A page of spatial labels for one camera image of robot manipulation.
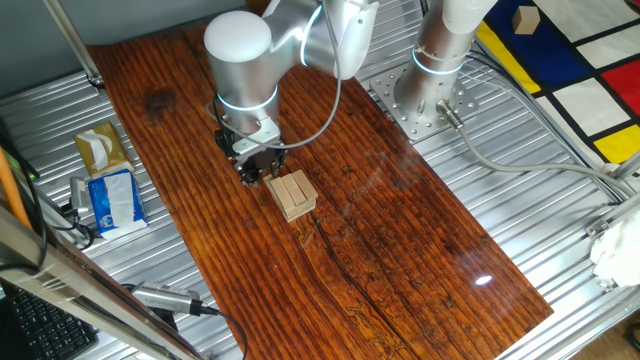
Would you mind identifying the grey metal pole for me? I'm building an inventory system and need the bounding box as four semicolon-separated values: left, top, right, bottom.
42;0;107;91

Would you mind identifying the aluminium frame bar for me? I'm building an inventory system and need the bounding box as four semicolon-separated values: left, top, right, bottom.
584;192;640;239
607;149;640;182

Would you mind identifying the glossy brown wooden board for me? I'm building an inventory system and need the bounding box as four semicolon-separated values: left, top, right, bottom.
86;14;555;360

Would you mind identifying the white crumpled cloth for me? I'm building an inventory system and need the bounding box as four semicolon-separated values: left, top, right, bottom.
588;209;640;290

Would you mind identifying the gold tissue pack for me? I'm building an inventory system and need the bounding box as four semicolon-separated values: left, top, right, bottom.
73;120;135;180

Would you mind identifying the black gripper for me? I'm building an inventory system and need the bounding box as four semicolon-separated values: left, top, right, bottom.
214;127;288;187

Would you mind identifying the orange pole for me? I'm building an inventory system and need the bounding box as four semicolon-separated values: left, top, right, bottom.
0;147;34;231

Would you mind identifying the blue tissue pack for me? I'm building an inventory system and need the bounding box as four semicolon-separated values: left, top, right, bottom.
87;168;150;240

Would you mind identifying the silver monitor frame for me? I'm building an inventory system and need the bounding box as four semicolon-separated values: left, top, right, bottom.
0;197;207;360

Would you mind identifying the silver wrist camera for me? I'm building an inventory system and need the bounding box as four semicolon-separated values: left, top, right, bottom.
232;129;282;157

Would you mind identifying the black hub cable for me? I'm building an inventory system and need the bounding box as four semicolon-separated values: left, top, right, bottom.
188;298;250;360

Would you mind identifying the small wooden cube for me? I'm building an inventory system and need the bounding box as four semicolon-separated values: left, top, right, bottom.
511;5;542;36

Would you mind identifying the black adapter cable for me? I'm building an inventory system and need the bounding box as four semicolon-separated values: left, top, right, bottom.
49;202;96;251

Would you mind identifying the grey base cable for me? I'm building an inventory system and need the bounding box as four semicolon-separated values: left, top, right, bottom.
434;98;637;200

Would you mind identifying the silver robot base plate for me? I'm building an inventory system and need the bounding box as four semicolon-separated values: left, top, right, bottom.
368;62;480;143

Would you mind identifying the black keyboard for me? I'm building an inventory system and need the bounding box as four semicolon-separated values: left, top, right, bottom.
0;283;100;360

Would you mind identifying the small silver adapter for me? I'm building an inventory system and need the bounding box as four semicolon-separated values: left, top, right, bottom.
68;175;90;214

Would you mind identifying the colourful checked cloth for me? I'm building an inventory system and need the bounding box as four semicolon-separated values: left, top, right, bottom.
474;0;640;167

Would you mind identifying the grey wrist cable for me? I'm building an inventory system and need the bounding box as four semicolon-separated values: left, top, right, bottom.
205;0;344;151

